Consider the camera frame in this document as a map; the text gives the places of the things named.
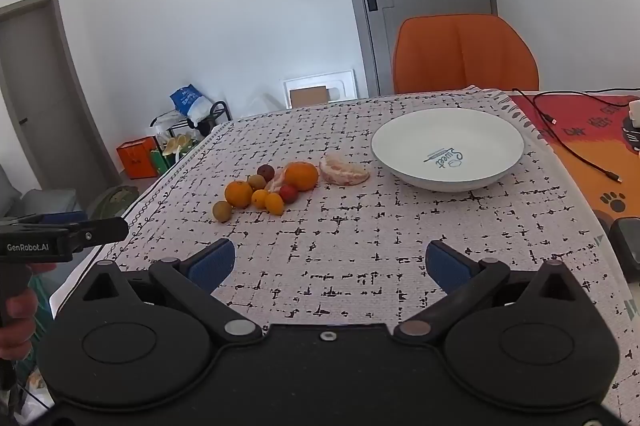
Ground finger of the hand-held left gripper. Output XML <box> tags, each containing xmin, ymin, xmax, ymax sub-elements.
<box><xmin>67</xmin><ymin>216</ymin><xmax>130</xmax><ymax>253</ymax></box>
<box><xmin>0</xmin><ymin>211</ymin><xmax>89</xmax><ymax>228</ymax></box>

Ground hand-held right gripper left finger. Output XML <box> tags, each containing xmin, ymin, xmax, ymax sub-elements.
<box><xmin>80</xmin><ymin>238</ymin><xmax>263</xmax><ymax>347</ymax></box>

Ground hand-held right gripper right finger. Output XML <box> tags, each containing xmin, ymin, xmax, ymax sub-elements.
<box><xmin>392</xmin><ymin>239</ymin><xmax>581</xmax><ymax>347</ymax></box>

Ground medium orange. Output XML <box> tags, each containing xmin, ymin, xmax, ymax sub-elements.
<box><xmin>224</xmin><ymin>180</ymin><xmax>254</xmax><ymax>209</ymax></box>

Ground large orange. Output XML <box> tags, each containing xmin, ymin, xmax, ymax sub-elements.
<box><xmin>283</xmin><ymin>161</ymin><xmax>319</xmax><ymax>192</ymax></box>

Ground white plate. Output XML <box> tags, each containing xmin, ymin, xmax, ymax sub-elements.
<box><xmin>371</xmin><ymin>107</ymin><xmax>526</xmax><ymax>193</ymax></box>

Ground large peeled citrus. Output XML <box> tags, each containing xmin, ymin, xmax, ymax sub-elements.
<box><xmin>319</xmin><ymin>154</ymin><xmax>371</xmax><ymax>186</ymax></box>

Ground person's left hand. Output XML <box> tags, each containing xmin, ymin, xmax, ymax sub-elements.
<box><xmin>0</xmin><ymin>262</ymin><xmax>57</xmax><ymax>362</ymax></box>

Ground green patterned bag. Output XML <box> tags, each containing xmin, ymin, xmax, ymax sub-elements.
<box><xmin>92</xmin><ymin>186</ymin><xmax>140</xmax><ymax>219</ymax></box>

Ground grey sofa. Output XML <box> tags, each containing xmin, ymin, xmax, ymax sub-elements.
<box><xmin>0</xmin><ymin>166</ymin><xmax>76</xmax><ymax>221</ymax></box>

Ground orange shopping bag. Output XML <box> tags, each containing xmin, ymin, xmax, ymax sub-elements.
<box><xmin>116</xmin><ymin>137</ymin><xmax>160</xmax><ymax>179</ymax></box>

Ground white black-patterned tablecloth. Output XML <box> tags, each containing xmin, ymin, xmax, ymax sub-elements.
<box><xmin>50</xmin><ymin>85</ymin><xmax>640</xmax><ymax>426</ymax></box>

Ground yellow slippers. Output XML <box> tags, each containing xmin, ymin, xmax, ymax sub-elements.
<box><xmin>162</xmin><ymin>133</ymin><xmax>197</xmax><ymax>157</ymax></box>

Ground grey-framed side door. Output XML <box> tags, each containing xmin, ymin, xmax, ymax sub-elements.
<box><xmin>0</xmin><ymin>0</ymin><xmax>121</xmax><ymax>194</ymax></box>

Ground black rack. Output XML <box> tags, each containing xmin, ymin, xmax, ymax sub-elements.
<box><xmin>150</xmin><ymin>102</ymin><xmax>233</xmax><ymax>142</ymax></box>

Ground blue and white bag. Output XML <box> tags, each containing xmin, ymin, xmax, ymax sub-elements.
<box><xmin>169</xmin><ymin>84</ymin><xmax>213</xmax><ymax>124</ymax></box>

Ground black device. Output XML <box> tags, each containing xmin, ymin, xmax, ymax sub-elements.
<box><xmin>611</xmin><ymin>217</ymin><xmax>640</xmax><ymax>282</ymax></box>

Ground orange cat-print mat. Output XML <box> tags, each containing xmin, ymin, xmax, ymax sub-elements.
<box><xmin>510</xmin><ymin>90</ymin><xmax>640</xmax><ymax>227</ymax></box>

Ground brown cardboard sheet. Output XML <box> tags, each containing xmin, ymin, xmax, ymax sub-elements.
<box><xmin>290</xmin><ymin>87</ymin><xmax>332</xmax><ymax>108</ymax></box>

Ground white foam board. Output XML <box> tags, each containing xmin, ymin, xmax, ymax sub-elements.
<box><xmin>281</xmin><ymin>69</ymin><xmax>357</xmax><ymax>109</ymax></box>

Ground orange chair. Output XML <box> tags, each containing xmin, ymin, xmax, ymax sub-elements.
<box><xmin>392</xmin><ymin>13</ymin><xmax>541</xmax><ymax>96</ymax></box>

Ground white power adapter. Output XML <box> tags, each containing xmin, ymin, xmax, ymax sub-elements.
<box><xmin>627</xmin><ymin>100</ymin><xmax>640</xmax><ymax>152</ymax></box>

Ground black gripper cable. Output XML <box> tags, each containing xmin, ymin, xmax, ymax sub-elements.
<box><xmin>0</xmin><ymin>356</ymin><xmax>53</xmax><ymax>417</ymax></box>

